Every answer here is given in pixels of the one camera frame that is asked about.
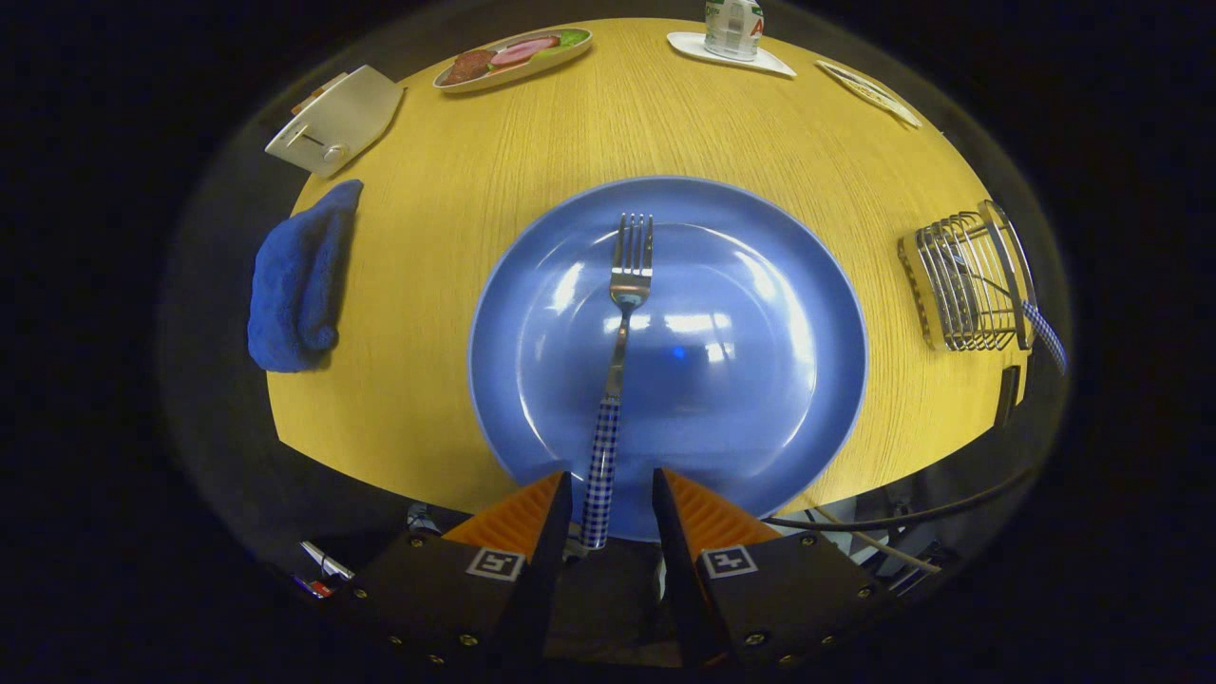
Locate blue folded towel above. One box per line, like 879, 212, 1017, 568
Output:
247, 180, 365, 373

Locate white green drink bottle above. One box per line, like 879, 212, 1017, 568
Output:
704, 0, 765, 62

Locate toast slices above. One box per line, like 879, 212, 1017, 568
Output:
290, 71, 349, 117

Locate white toaster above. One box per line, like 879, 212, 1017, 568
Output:
265, 65, 407, 180

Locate white power strip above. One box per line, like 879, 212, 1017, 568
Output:
294, 540, 356, 599

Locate blue plate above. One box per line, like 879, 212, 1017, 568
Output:
467, 176, 869, 542

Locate black table bracket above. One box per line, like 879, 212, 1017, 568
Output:
993, 366, 1023, 428

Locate black cable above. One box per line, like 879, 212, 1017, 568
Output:
763, 464, 1038, 533

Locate small plate of food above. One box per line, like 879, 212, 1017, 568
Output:
433, 28, 594, 94

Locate metal wire cutlery basket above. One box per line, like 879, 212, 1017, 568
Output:
898, 199, 1038, 352

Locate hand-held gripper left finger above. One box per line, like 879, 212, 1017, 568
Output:
347, 470, 574, 671

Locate spoon with checkered handle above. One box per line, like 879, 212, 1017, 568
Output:
950, 256, 1068, 373

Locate white divided dish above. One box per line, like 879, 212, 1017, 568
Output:
815, 60, 922, 128

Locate white coaster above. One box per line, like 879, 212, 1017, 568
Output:
667, 31, 797, 79

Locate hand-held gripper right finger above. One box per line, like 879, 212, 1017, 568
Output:
652, 467, 903, 671

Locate fork with checkered handle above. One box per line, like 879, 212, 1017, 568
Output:
580, 213, 656, 550

